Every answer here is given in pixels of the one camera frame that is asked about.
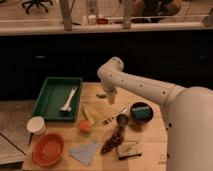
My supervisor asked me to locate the green pepper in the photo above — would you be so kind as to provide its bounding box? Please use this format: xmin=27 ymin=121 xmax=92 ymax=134
xmin=96 ymin=93 xmax=107 ymax=99

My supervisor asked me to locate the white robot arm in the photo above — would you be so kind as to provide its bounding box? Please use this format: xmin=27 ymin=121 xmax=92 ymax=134
xmin=97 ymin=57 xmax=213 ymax=171

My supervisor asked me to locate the metal measuring cup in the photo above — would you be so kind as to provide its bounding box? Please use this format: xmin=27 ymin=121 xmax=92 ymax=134
xmin=116 ymin=114 xmax=129 ymax=131

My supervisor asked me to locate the black bowl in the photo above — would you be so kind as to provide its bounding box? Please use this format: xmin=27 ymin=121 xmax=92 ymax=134
xmin=130 ymin=102 xmax=153 ymax=125

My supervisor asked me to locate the teal sponge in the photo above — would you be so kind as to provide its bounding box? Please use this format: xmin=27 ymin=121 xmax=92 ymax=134
xmin=132 ymin=107 xmax=151 ymax=120

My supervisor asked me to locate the orange fruit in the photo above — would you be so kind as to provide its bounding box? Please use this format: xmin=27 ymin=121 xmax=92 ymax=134
xmin=78 ymin=120 xmax=92 ymax=133

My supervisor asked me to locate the brown grape bunch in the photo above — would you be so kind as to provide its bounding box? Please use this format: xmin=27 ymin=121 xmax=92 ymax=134
xmin=101 ymin=132 xmax=124 ymax=155

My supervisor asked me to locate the white spatula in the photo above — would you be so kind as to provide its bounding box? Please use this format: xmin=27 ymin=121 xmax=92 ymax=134
xmin=60 ymin=86 xmax=77 ymax=112

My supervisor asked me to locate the green plastic tray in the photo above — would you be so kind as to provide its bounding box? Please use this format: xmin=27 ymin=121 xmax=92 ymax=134
xmin=32 ymin=77 xmax=83 ymax=122

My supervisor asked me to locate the dark sponge block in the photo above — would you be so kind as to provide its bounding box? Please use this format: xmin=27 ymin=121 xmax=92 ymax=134
xmin=116 ymin=142 xmax=142 ymax=160

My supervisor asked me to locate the blue cloth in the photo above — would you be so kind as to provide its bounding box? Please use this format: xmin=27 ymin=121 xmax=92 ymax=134
xmin=69 ymin=141 xmax=99 ymax=166

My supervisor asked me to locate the red lid container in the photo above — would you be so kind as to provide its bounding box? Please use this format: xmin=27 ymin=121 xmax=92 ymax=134
xmin=96 ymin=18 xmax=109 ymax=25

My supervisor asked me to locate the white jar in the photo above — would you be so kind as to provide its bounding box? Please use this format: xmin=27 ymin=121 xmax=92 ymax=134
xmin=88 ymin=15 xmax=96 ymax=25

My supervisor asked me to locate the white paper cup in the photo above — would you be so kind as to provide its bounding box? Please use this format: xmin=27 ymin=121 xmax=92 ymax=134
xmin=27 ymin=116 xmax=46 ymax=135

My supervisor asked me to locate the orange bowl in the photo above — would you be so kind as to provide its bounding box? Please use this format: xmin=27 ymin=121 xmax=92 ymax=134
xmin=32 ymin=133 xmax=64 ymax=167

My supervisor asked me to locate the seated person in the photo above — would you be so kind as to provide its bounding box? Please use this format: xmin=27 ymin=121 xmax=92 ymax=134
xmin=131 ymin=0 xmax=181 ymax=23

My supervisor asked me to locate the office chair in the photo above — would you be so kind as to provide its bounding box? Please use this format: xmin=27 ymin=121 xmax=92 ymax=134
xmin=21 ymin=0 xmax=53 ymax=14

